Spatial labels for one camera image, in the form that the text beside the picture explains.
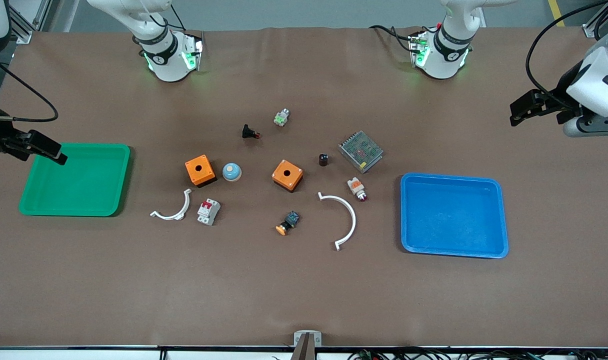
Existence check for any white circuit breaker red switch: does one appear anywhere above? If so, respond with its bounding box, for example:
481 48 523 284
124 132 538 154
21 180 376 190
197 198 221 227

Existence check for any green plastic tray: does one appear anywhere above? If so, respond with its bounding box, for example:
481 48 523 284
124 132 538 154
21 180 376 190
18 143 132 218

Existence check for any blue plastic tray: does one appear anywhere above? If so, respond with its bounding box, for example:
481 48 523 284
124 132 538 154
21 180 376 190
400 172 510 260

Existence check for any orange button box with hole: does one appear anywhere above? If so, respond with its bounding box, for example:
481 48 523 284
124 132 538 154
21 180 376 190
184 154 217 188
271 159 304 193

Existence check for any metal mesh power supply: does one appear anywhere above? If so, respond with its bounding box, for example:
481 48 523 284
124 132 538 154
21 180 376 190
338 130 385 174

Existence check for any orange white red indicator lamp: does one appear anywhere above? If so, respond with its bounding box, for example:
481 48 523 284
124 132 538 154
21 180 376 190
347 177 369 203

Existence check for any light blue dome button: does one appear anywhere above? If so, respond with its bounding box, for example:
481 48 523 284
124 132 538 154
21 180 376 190
221 162 243 183

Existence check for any black push button orange cap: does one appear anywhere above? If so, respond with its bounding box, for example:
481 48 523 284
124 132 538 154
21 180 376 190
275 210 301 236

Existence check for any brown table cover sheet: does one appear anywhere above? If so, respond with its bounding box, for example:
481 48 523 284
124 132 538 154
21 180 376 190
0 26 608 348

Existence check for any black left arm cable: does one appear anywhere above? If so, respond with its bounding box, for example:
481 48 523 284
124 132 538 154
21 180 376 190
526 0 608 111

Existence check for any aluminium frame profile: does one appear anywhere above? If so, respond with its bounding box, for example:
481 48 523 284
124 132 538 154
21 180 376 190
582 0 608 38
9 0 62 45

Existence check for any small white curved bracket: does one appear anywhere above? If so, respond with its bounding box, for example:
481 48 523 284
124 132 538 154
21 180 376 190
149 188 193 221

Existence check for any large white curved bracket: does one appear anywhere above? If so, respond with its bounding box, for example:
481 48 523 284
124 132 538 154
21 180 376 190
317 191 357 252

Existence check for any black cable bundle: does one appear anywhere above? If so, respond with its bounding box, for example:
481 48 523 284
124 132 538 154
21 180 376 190
348 346 608 360

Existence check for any grey metal clamp bracket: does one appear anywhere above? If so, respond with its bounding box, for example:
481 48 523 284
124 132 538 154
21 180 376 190
293 330 323 347

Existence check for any brown tapered post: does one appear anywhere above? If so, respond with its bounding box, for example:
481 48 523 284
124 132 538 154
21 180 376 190
290 334 317 360

